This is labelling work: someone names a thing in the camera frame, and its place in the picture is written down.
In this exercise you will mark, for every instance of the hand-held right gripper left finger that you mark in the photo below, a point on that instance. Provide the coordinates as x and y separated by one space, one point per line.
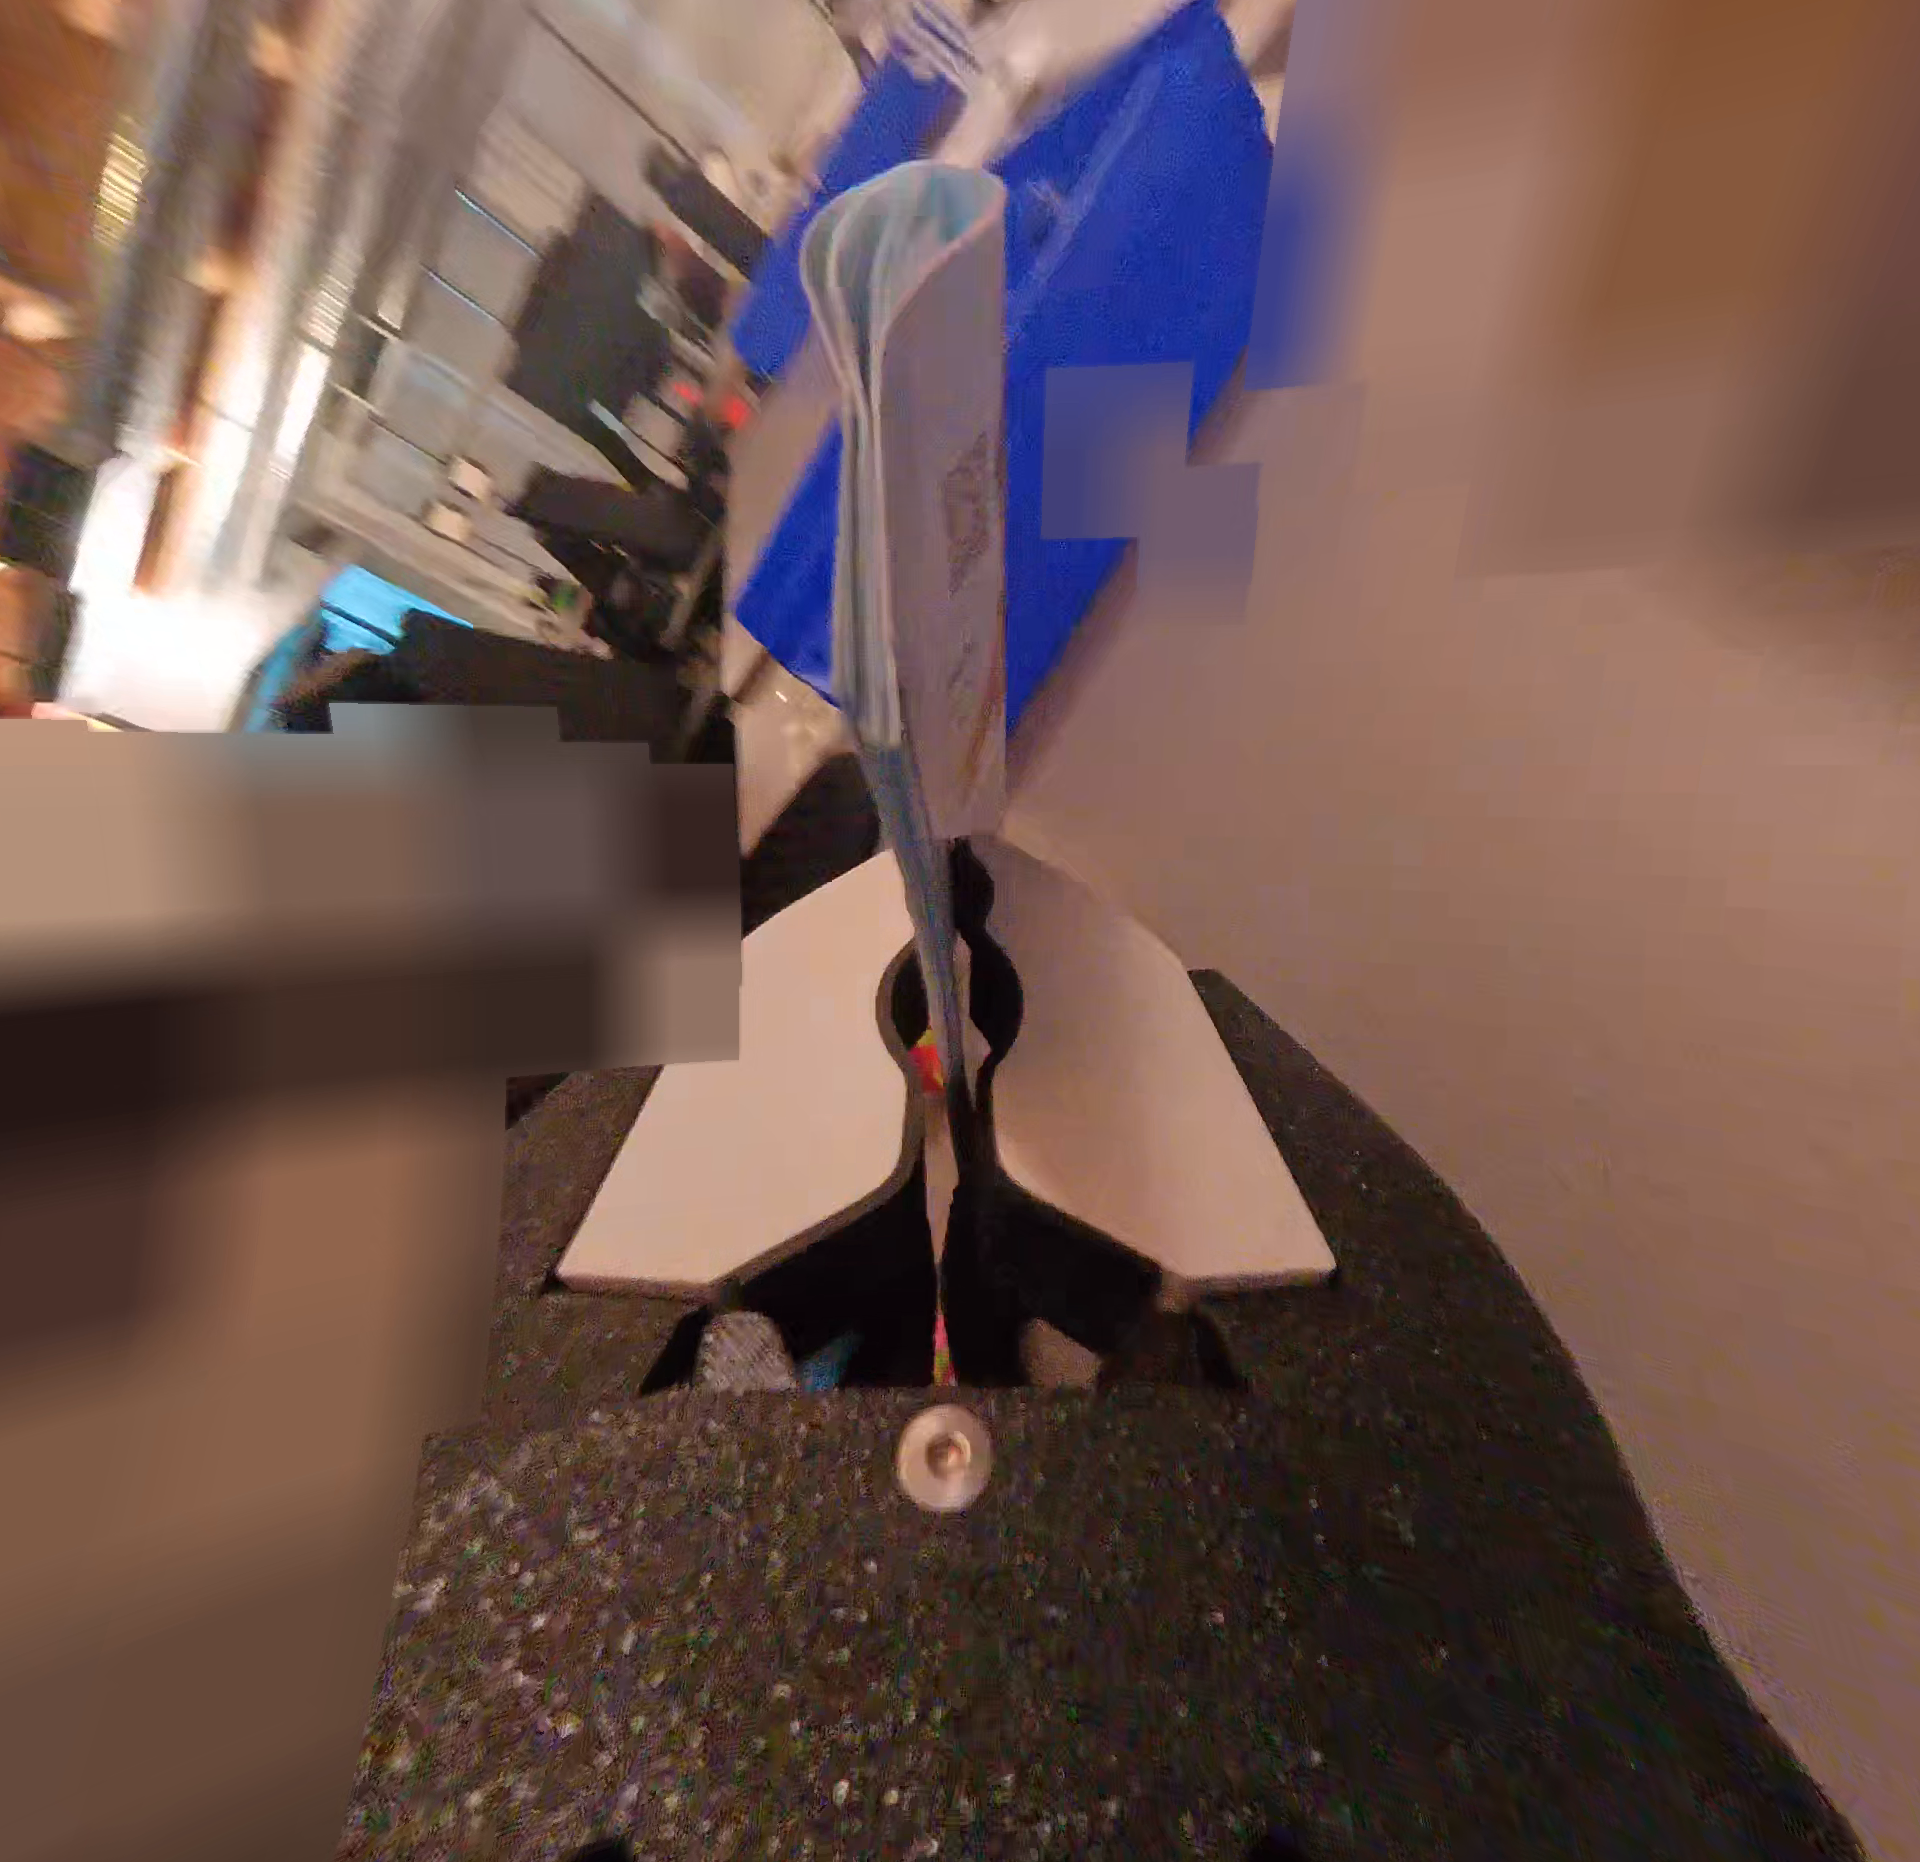
780 1141

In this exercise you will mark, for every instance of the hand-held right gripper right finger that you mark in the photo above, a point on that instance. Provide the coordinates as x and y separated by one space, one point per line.
1125 1113

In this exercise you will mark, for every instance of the heart print instruction booklet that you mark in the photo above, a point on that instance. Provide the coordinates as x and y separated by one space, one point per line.
945 542

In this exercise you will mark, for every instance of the blue plastic bin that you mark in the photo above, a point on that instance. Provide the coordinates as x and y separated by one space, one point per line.
1111 243

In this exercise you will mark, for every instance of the background storage shelves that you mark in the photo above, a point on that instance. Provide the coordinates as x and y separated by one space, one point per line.
449 393

